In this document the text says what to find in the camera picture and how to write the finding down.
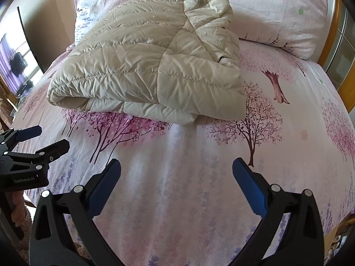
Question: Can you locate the person's left hand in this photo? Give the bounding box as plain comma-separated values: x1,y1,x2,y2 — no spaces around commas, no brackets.
10,192,30,223

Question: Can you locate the pink floral bed sheet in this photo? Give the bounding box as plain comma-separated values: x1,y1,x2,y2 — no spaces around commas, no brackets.
12,37,355,266

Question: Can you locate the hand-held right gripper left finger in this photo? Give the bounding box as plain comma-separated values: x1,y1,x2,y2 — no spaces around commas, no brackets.
29,158,122,266

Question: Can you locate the tree print pillow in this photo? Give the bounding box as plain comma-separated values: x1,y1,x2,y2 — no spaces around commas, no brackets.
172,0,329,60

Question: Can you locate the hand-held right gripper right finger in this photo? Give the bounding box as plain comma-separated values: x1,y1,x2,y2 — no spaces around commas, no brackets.
232,157,325,266

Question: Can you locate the black television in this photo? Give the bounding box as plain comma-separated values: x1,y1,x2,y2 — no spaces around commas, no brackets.
0,6,46,98

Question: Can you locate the wooden headboard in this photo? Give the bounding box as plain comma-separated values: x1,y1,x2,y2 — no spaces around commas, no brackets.
318,0,355,90

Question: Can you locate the cream quilted down blanket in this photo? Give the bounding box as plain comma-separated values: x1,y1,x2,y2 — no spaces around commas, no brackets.
46,0,246,125

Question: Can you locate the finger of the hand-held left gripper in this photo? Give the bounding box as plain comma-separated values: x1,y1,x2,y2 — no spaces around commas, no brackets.
0,139,70,172
0,125,43,151

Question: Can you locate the lavender print pillow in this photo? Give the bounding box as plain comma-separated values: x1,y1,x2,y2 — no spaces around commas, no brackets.
71,0,175,46

